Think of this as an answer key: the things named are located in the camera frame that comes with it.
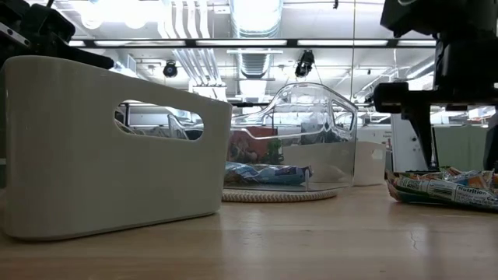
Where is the small green plant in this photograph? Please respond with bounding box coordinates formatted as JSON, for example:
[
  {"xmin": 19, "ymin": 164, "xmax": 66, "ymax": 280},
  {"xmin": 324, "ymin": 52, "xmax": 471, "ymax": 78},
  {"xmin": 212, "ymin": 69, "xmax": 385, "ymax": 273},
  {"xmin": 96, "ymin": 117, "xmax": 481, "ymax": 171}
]
[{"xmin": 266, "ymin": 138, "xmax": 284, "ymax": 166}]

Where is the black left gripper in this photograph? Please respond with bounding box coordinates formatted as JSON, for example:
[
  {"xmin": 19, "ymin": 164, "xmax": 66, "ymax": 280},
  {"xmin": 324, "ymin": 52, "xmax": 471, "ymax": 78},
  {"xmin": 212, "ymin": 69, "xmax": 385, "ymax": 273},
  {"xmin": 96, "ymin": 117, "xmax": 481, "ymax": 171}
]
[{"xmin": 0, "ymin": 0, "xmax": 114, "ymax": 69}]

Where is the white floor appliance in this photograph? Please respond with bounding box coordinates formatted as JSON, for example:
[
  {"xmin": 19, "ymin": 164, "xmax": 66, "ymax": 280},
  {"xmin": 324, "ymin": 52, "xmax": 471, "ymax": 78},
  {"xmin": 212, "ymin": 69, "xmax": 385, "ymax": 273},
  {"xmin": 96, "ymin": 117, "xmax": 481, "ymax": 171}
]
[{"xmin": 391, "ymin": 112, "xmax": 429, "ymax": 173}]

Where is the thin grey vertical pole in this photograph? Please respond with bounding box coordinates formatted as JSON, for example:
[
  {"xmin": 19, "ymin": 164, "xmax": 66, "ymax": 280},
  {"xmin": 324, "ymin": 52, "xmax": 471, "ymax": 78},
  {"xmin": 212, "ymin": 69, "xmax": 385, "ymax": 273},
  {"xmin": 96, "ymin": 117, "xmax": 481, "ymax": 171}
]
[{"xmin": 351, "ymin": 0, "xmax": 357, "ymax": 100}]

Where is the red wall panel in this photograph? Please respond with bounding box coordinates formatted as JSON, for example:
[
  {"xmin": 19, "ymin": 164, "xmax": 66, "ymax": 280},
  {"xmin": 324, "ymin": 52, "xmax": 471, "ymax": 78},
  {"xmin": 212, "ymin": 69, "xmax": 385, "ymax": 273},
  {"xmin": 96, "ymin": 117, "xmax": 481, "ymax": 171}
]
[{"xmin": 229, "ymin": 126, "xmax": 279, "ymax": 166}]

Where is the grey plastic bin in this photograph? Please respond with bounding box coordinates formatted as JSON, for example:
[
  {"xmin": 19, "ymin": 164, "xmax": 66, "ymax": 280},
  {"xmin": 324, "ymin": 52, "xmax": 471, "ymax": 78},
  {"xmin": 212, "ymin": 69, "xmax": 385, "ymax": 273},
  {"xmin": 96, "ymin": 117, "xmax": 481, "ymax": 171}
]
[{"xmin": 0, "ymin": 54, "xmax": 233, "ymax": 240}]

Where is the green wrapper granola bar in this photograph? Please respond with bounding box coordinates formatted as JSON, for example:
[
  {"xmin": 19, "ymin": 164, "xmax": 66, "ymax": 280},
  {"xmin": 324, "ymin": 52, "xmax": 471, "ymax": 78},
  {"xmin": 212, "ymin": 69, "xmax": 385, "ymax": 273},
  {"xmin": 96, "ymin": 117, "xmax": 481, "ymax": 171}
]
[
  {"xmin": 384, "ymin": 169, "xmax": 498, "ymax": 213},
  {"xmin": 438, "ymin": 166, "xmax": 464, "ymax": 177}
]

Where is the round woven mat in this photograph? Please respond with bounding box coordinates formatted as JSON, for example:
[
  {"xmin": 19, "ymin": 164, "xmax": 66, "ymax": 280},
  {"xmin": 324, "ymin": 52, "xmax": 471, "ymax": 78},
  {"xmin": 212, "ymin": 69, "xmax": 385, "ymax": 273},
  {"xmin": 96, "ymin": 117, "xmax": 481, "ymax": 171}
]
[{"xmin": 221, "ymin": 188, "xmax": 338, "ymax": 204}]

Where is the clear plastic bin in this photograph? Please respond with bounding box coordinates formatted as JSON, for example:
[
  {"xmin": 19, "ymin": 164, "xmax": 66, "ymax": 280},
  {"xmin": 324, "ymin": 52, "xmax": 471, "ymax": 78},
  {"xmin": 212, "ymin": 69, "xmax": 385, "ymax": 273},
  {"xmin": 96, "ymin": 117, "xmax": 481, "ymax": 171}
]
[{"xmin": 167, "ymin": 81, "xmax": 359, "ymax": 192}]

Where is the green office partition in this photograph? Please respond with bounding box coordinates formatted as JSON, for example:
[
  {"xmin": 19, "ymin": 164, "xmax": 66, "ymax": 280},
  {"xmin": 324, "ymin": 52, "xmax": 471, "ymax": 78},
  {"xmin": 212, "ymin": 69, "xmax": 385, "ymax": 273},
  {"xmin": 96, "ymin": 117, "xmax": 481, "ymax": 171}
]
[{"xmin": 434, "ymin": 124, "xmax": 487, "ymax": 172}]

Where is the black overhead beam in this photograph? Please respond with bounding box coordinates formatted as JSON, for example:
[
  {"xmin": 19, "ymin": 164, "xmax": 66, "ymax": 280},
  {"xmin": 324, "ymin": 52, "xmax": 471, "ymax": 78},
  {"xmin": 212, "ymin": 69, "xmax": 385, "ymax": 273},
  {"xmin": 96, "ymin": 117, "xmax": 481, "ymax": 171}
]
[{"xmin": 68, "ymin": 37, "xmax": 437, "ymax": 49}]

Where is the silver ventilation duct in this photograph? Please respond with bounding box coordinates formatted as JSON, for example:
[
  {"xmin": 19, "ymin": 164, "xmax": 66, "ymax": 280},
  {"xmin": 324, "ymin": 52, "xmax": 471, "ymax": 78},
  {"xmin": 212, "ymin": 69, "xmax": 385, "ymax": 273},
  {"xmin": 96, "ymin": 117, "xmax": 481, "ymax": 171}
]
[{"xmin": 229, "ymin": 0, "xmax": 284, "ymax": 81}]

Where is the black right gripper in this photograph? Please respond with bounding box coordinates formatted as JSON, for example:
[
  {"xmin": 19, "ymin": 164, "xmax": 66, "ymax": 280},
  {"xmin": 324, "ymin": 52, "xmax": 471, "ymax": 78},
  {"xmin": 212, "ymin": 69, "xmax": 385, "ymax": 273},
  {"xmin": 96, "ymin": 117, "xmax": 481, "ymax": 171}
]
[{"xmin": 373, "ymin": 38, "xmax": 498, "ymax": 172}]

